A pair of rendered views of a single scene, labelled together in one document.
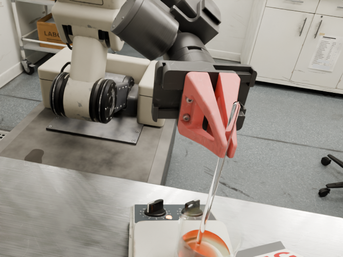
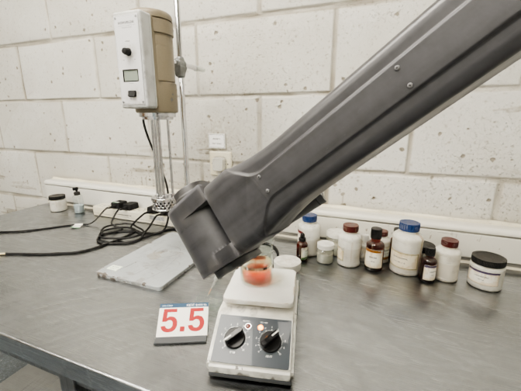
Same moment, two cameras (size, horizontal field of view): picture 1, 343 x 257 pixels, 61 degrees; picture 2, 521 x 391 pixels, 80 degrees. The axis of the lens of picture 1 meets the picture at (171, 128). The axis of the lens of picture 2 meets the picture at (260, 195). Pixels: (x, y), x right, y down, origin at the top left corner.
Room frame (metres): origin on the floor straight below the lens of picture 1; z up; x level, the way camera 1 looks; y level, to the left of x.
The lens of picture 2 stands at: (0.67, 0.12, 1.13)
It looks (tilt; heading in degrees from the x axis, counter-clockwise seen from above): 14 degrees down; 198
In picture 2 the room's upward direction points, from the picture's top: straight up
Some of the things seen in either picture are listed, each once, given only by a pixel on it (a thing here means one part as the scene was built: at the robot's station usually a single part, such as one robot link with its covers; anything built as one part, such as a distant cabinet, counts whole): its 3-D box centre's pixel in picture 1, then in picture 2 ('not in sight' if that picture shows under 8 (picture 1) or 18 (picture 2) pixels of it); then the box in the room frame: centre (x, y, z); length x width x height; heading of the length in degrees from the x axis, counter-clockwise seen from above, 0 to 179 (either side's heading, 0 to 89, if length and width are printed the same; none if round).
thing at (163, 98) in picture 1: (197, 82); not in sight; (0.30, -0.02, 1.01); 0.10 x 0.07 x 0.07; 103
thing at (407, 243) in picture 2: not in sight; (406, 246); (-0.13, 0.24, 0.81); 0.07 x 0.07 x 0.13
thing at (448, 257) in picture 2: not in sight; (446, 258); (-0.12, 0.33, 0.80); 0.06 x 0.06 x 0.10
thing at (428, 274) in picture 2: not in sight; (429, 264); (-0.10, 0.29, 0.79); 0.03 x 0.03 x 0.08
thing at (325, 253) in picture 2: not in sight; (325, 252); (-0.12, 0.05, 0.78); 0.05 x 0.05 x 0.05
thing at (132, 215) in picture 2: not in sight; (136, 213); (-0.26, -0.68, 0.77); 0.40 x 0.06 x 0.04; 86
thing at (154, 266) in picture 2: not in sight; (166, 255); (-0.01, -0.38, 0.76); 0.30 x 0.20 x 0.01; 176
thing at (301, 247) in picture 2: not in sight; (301, 246); (-0.11, -0.02, 0.79); 0.03 x 0.03 x 0.08
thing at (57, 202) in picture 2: not in sight; (57, 202); (-0.26, -1.07, 0.78); 0.06 x 0.06 x 0.06
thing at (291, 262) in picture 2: not in sight; (287, 277); (0.07, -0.02, 0.79); 0.06 x 0.06 x 0.08
